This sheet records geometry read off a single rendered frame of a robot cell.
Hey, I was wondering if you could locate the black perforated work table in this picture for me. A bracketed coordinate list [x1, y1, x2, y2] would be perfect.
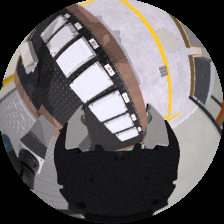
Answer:
[16, 7, 144, 151]

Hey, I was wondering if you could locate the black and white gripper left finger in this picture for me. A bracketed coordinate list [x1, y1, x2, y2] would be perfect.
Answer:
[54, 105, 92, 185]

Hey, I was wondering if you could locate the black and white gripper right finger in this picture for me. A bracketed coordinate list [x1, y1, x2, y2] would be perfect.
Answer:
[142, 103, 180, 181]

